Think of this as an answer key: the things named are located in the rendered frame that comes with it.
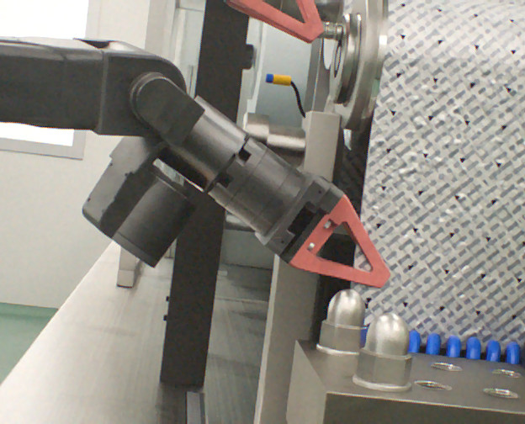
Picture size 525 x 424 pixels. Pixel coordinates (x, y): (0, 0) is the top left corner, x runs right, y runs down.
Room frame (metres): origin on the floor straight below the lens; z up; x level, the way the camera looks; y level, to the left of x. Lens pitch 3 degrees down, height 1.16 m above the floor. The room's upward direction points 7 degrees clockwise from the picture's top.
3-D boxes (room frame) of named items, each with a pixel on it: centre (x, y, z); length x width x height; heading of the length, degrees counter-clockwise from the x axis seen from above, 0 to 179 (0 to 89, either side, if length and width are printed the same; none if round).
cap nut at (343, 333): (0.70, -0.07, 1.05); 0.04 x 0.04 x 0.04
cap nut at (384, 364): (0.61, -0.08, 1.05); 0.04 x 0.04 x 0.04
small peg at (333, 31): (0.83, -0.03, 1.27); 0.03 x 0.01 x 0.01; 95
